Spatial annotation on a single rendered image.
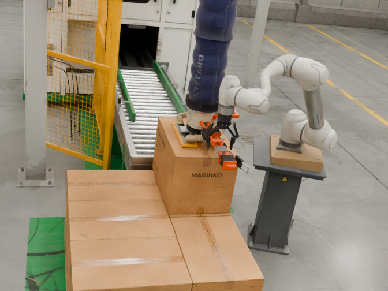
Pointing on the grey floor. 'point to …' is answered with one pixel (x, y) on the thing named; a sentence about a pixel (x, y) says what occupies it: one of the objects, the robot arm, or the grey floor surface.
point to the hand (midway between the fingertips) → (219, 146)
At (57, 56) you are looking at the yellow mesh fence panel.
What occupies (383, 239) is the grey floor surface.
